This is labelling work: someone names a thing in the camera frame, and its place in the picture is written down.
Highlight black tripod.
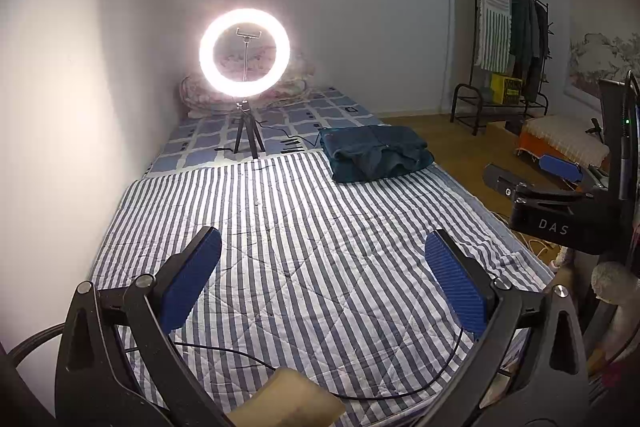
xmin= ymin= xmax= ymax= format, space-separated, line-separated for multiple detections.
xmin=232 ymin=99 xmax=266 ymax=160

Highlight thin black cable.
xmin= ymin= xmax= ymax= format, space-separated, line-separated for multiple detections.
xmin=125 ymin=274 xmax=501 ymax=403

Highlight red cloth item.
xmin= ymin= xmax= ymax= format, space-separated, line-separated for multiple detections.
xmin=597 ymin=364 xmax=623 ymax=390

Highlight striped hanging towel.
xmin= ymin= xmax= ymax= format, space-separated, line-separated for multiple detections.
xmin=476 ymin=0 xmax=512 ymax=72

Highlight grey striped blanket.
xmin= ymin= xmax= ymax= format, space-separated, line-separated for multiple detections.
xmin=90 ymin=147 xmax=556 ymax=413

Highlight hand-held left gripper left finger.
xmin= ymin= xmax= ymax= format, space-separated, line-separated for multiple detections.
xmin=54 ymin=226 xmax=236 ymax=427

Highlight ring light cable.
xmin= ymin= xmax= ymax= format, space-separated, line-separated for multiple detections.
xmin=215 ymin=124 xmax=326 ymax=158

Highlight yellow box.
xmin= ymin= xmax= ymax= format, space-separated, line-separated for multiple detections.
xmin=490 ymin=73 xmax=523 ymax=104

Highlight orange stool with white cover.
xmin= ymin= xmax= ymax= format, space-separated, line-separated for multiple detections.
xmin=515 ymin=114 xmax=611 ymax=168

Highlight blue checked bed sheet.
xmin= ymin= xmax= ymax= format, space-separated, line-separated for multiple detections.
xmin=145 ymin=86 xmax=383 ymax=178

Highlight phone clamp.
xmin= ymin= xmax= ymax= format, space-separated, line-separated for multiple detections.
xmin=235 ymin=26 xmax=263 ymax=82

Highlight black clothes rack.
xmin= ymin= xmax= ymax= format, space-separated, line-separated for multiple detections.
xmin=450 ymin=0 xmax=553 ymax=136

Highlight white floor cable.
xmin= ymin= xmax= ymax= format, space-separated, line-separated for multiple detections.
xmin=490 ymin=209 xmax=558 ymax=258

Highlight tan cushion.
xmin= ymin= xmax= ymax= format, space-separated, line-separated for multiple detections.
xmin=225 ymin=367 xmax=347 ymax=427

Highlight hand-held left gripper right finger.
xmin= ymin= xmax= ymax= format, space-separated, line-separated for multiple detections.
xmin=395 ymin=229 xmax=593 ymax=427

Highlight teal plaid jacket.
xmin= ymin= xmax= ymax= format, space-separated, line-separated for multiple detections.
xmin=319 ymin=124 xmax=435 ymax=184

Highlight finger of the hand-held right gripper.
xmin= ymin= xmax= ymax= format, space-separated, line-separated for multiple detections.
xmin=482 ymin=163 xmax=583 ymax=206
xmin=539 ymin=153 xmax=610 ymax=190

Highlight person's right forearm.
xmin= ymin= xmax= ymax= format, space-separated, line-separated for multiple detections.
xmin=591 ymin=261 xmax=640 ymax=360

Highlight dark hanging clothes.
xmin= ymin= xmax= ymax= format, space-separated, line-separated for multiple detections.
xmin=509 ymin=0 xmax=551 ymax=102

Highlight round ring light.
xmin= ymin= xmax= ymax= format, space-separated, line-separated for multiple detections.
xmin=199 ymin=7 xmax=290 ymax=98

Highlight wall poster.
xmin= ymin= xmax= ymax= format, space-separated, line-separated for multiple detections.
xmin=564 ymin=29 xmax=631 ymax=100

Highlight floral folded quilt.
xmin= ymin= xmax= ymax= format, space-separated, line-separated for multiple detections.
xmin=180 ymin=52 xmax=316 ymax=118

